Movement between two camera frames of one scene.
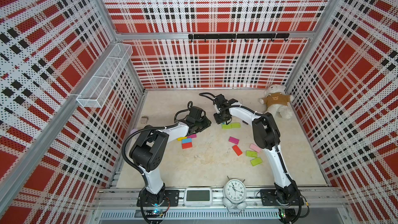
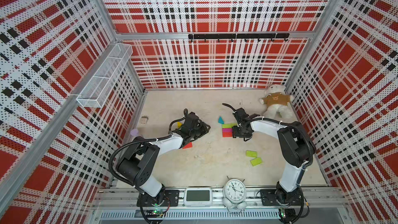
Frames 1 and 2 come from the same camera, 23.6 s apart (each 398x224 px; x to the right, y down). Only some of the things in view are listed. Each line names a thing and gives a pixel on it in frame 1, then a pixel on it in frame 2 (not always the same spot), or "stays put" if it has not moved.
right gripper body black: (219, 118) to (237, 132)
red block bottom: (186, 145) stays put
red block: (237, 150) to (227, 134)
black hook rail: (244, 36) stays put
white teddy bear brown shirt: (276, 100) stays put
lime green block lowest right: (256, 161) stays put
